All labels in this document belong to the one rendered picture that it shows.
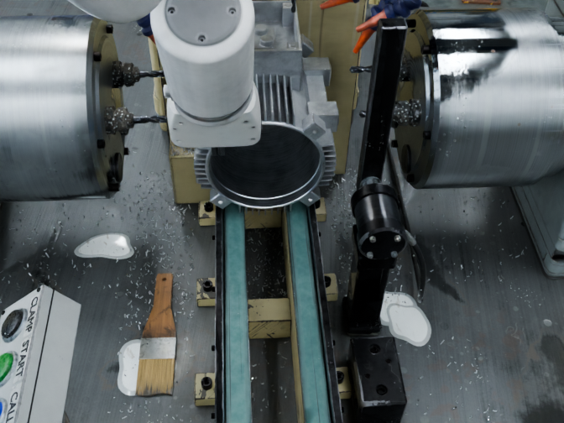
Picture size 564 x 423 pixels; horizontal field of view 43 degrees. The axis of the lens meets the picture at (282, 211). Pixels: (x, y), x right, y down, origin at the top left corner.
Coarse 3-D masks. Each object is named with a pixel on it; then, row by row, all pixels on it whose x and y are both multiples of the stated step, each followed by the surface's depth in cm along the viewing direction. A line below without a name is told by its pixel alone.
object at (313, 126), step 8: (304, 40) 101; (304, 48) 102; (312, 48) 102; (304, 56) 103; (312, 112) 90; (304, 120) 91; (312, 120) 89; (320, 120) 91; (304, 128) 90; (312, 128) 90; (320, 128) 90; (312, 136) 91; (320, 136) 91; (216, 192) 98; (312, 192) 98; (216, 200) 98; (224, 200) 98; (304, 200) 99; (312, 200) 99
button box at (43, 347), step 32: (0, 320) 74; (32, 320) 69; (64, 320) 72; (0, 352) 70; (32, 352) 67; (64, 352) 70; (0, 384) 66; (32, 384) 65; (64, 384) 68; (0, 416) 63; (32, 416) 63
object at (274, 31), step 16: (256, 16) 100; (272, 16) 100; (288, 16) 98; (256, 32) 96; (272, 32) 96; (288, 32) 99; (256, 48) 94; (272, 48) 94; (288, 48) 91; (256, 64) 92; (272, 64) 92; (288, 64) 92; (272, 80) 94; (288, 80) 94
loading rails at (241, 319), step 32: (224, 224) 100; (256, 224) 115; (288, 224) 101; (224, 256) 97; (288, 256) 101; (320, 256) 95; (224, 288) 93; (288, 288) 103; (320, 288) 92; (224, 320) 94; (256, 320) 98; (288, 320) 98; (320, 320) 91; (224, 352) 90; (320, 352) 86; (224, 384) 86; (320, 384) 84; (224, 416) 82; (320, 416) 81
